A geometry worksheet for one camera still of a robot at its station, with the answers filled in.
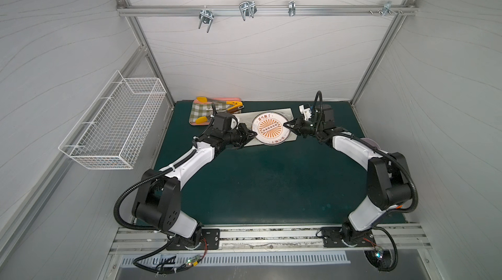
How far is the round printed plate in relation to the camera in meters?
0.83

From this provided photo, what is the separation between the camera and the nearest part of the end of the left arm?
0.64 meters

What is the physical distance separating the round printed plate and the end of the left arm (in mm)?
98
